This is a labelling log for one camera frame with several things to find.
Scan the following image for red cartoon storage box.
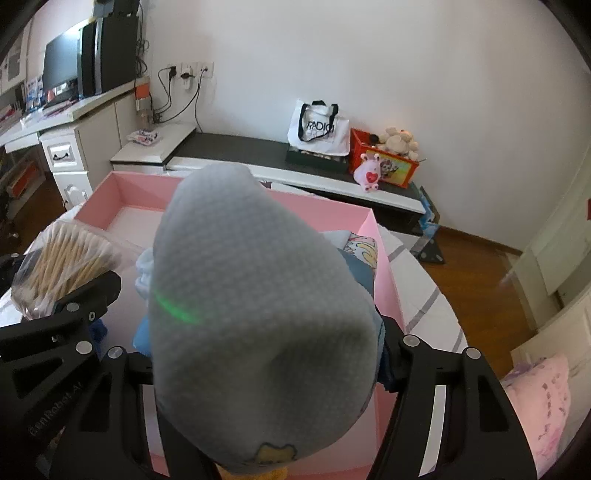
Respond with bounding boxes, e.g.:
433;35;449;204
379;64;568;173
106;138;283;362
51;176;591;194
349;129;420;188

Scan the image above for beige plush toy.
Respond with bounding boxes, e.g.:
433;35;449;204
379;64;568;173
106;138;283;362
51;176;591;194
378;127;419;161

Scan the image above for floral pouch on side table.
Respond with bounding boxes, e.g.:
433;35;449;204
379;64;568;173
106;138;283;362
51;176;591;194
126;129;159;147

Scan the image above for pink bedding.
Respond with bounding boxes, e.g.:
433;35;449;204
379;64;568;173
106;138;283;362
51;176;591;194
501;354;571;478

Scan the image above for wall power sockets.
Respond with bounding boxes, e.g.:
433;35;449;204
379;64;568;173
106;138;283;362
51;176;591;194
167;61;214;91

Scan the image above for black computer monitor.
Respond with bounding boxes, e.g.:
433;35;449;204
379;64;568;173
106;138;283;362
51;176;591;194
42;27;81;92

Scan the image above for orange capped bottle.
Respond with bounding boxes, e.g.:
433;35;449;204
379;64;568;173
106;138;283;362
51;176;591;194
134;82;153;130

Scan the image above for round table striped quilt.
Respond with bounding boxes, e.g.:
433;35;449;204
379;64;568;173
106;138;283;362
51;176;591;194
0;181;470;356

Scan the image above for light blue printed baby hat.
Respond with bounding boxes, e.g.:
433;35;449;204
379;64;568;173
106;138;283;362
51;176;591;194
133;164;385;475

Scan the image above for black floor scale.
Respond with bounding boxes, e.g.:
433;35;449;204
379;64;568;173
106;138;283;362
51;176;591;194
411;236;446;265

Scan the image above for low black white tv bench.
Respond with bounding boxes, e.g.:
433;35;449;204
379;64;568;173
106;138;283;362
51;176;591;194
110;123;426;235

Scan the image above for stack of books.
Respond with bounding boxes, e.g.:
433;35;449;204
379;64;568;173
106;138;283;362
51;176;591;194
0;104;22;134

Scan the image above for bag of cotton swabs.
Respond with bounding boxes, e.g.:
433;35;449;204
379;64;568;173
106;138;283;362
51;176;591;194
11;220;122;320

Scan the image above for yellow crochet knit item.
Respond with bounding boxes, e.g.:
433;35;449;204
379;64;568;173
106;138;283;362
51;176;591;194
216;465;288;480

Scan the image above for blue white carton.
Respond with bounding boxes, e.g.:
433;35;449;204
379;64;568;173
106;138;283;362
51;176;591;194
24;75;46;114

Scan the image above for black computer tower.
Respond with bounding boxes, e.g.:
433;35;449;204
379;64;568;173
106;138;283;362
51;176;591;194
77;16;138;98

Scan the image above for blue crochet knit item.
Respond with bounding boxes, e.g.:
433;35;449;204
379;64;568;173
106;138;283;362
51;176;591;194
88;319;108;358

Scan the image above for black power cables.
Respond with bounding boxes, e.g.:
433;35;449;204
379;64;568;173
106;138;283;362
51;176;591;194
150;66;206;135

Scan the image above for white desk with drawers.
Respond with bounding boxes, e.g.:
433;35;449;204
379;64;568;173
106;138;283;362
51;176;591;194
1;77;149;209

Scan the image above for white tote bag black handles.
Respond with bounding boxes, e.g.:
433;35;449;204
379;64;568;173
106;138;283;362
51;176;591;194
287;100;351;157

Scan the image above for pink shallow tray box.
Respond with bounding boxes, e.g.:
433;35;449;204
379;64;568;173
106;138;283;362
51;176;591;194
77;166;401;479

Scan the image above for pink heart plush toy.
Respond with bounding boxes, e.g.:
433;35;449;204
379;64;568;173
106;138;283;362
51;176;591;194
353;153;382;192

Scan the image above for black box on tower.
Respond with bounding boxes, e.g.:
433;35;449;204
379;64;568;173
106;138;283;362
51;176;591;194
93;0;139;17

